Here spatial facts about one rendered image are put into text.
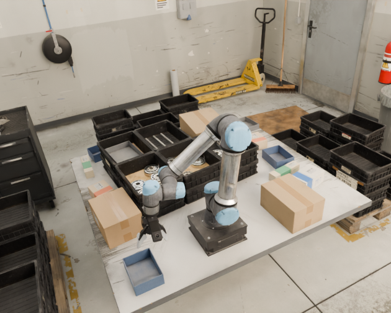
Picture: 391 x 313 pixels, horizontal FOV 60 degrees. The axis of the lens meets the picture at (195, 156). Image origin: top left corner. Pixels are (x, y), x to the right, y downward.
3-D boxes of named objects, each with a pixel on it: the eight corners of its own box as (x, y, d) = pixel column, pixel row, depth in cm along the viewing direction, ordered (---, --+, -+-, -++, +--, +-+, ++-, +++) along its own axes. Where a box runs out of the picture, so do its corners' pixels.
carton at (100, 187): (89, 195, 233) (87, 186, 229) (105, 187, 239) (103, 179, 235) (100, 206, 222) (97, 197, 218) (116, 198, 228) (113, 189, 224)
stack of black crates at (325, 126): (344, 151, 358) (349, 123, 340) (323, 159, 348) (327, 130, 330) (317, 136, 389) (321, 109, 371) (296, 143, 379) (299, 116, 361)
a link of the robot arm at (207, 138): (222, 101, 162) (151, 170, 168) (230, 109, 152) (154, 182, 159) (236, 116, 168) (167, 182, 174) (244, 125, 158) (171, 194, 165)
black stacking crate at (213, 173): (224, 176, 222) (223, 161, 216) (185, 192, 210) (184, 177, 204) (193, 151, 251) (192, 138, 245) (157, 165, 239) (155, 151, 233)
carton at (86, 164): (94, 176, 252) (92, 169, 249) (86, 179, 250) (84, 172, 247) (89, 161, 271) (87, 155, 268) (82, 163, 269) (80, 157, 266)
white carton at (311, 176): (305, 194, 217) (306, 183, 212) (289, 186, 225) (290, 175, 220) (323, 181, 227) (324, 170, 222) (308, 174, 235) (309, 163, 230)
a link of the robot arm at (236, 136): (228, 209, 180) (242, 113, 155) (239, 227, 168) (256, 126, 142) (207, 212, 177) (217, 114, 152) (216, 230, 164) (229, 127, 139)
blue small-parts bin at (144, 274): (165, 283, 167) (163, 274, 163) (136, 296, 162) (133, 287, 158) (151, 256, 182) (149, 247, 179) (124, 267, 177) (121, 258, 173)
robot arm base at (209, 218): (234, 223, 184) (234, 208, 179) (208, 230, 181) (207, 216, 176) (225, 207, 197) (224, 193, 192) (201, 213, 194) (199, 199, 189)
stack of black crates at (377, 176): (384, 207, 282) (397, 161, 258) (358, 219, 272) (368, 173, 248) (346, 182, 313) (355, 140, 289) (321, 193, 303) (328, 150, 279)
